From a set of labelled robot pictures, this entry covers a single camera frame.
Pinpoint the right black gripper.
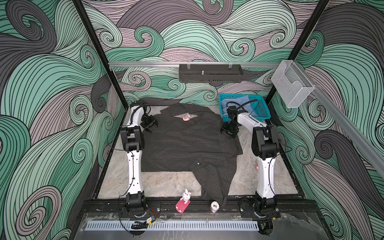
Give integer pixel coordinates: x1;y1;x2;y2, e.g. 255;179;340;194
219;121;240;138

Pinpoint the dark grey pinstriped shirt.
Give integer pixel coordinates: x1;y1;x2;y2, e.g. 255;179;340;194
141;104;243;207

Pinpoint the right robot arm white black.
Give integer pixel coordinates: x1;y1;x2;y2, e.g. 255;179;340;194
221;100;281;218

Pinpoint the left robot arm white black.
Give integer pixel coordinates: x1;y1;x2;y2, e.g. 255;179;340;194
120;101;157;215

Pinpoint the light blue shirt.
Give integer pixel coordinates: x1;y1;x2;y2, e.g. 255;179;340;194
221;96;253;115

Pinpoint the teal plastic basket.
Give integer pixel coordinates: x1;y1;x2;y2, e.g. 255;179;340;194
219;94;271;122

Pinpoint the small pink figurine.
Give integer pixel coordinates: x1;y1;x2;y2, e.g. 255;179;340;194
182;113;193;122

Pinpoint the small white round jar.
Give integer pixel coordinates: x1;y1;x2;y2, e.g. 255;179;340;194
210;201;220;213

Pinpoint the white bunny on pink stand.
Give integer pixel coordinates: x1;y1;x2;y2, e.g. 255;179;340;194
176;189;191;213

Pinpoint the black perforated wall shelf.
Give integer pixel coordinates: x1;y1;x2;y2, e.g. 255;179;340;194
179;64;244;86

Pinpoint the aluminium rail back wall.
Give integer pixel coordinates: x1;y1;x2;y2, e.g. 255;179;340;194
109;61;280;69

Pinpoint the aluminium rail wall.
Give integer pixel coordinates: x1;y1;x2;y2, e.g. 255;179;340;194
296;63;384;177
109;61;280;69

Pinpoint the clear acrylic wall holder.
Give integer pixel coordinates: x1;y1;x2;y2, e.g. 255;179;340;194
271;60;315;109

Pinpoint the white slotted cable duct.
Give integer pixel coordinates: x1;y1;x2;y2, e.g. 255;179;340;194
85;220;259;232

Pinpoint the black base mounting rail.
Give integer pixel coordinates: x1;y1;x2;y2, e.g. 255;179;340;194
81;195;320;219

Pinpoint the aluminium rail right wall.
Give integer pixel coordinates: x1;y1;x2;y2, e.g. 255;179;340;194
296;63;384;177

